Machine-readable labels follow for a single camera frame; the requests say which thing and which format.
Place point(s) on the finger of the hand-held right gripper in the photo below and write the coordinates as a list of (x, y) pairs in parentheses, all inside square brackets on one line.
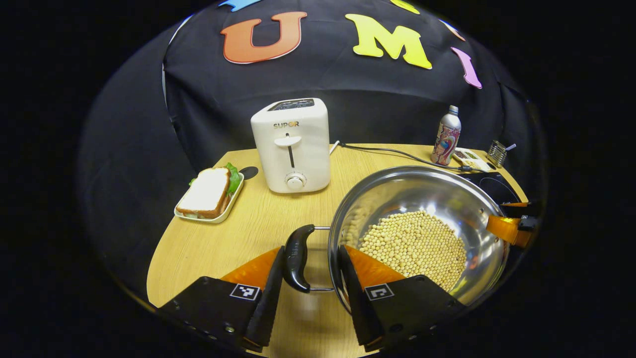
[(521, 209), (504, 228)]

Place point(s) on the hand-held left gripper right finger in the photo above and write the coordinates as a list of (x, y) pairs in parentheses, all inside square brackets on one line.
[(355, 303)]

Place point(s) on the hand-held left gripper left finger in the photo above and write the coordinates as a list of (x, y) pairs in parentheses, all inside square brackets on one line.
[(266, 303)]

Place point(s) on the black induction cooktop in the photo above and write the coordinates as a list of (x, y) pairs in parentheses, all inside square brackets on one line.
[(497, 186)]

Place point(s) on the steel pot with soybeans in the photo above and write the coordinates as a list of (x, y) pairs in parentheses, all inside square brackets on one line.
[(422, 199)]

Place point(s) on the white divided bean tray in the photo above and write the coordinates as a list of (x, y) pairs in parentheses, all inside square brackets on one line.
[(469, 159)]

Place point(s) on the silver drink bottle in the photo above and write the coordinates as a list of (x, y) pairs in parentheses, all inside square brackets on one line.
[(446, 139)]

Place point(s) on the white sandwich plate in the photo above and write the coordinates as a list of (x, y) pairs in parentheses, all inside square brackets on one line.
[(233, 204)]

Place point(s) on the sandwich with lettuce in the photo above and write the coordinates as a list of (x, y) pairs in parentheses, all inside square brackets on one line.
[(206, 191)]

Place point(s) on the black table grommet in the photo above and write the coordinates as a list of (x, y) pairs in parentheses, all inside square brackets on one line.
[(248, 173)]

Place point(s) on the white toaster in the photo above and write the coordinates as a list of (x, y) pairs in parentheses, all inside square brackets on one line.
[(293, 149)]

